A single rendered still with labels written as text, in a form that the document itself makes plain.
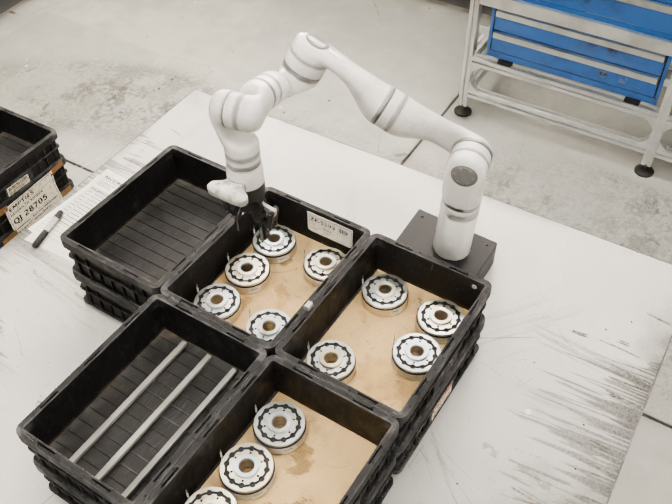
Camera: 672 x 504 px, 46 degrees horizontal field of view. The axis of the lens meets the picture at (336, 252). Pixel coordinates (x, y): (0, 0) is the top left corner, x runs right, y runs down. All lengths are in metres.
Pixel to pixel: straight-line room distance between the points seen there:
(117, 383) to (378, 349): 0.55
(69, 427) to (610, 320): 1.25
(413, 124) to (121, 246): 0.76
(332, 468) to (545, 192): 2.06
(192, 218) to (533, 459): 0.98
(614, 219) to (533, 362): 1.52
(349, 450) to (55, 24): 3.45
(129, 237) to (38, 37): 2.64
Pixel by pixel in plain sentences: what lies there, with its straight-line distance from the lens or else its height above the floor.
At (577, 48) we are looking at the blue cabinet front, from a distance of 3.40.
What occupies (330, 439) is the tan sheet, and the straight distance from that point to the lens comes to 1.61.
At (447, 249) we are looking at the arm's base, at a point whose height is 0.81.
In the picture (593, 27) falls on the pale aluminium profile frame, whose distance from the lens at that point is 3.29.
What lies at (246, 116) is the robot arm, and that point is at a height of 1.33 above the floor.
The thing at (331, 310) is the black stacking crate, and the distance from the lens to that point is 1.75.
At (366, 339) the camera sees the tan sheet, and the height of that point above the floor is 0.83.
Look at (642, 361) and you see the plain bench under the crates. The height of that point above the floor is 0.70.
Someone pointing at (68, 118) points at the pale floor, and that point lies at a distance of 3.90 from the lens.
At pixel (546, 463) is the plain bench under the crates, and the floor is 0.70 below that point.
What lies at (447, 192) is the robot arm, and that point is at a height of 1.00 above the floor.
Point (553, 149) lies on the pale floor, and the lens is 3.62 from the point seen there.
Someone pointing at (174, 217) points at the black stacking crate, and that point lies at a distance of 2.05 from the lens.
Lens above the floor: 2.22
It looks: 46 degrees down
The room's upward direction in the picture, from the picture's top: 1 degrees counter-clockwise
